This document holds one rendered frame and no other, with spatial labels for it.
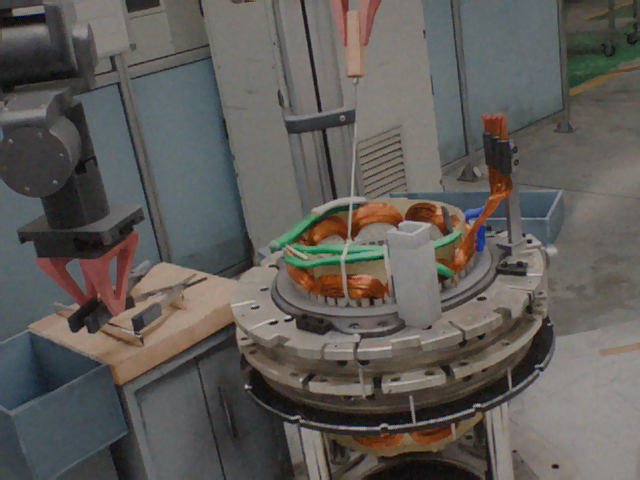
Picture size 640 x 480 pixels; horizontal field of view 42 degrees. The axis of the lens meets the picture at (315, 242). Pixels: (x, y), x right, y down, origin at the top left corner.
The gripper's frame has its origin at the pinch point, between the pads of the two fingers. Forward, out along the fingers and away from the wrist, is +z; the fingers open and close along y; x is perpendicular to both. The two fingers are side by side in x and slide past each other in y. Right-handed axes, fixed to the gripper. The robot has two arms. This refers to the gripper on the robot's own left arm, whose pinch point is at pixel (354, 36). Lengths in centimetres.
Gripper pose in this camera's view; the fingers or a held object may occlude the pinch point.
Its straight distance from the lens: 79.1
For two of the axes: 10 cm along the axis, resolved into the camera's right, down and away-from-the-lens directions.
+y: 9.7, -0.1, -2.2
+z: 0.1, 10.0, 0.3
